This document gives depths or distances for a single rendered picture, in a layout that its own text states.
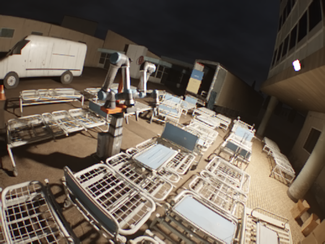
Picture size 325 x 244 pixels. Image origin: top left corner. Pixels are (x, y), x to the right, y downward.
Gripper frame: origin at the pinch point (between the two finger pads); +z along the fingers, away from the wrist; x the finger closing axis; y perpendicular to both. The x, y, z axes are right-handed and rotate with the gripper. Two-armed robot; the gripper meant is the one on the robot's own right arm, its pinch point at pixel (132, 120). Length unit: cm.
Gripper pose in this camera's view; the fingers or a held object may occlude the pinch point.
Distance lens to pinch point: 139.8
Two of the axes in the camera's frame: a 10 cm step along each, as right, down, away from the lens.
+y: -7.9, -0.3, 6.1
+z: 1.1, 9.7, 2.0
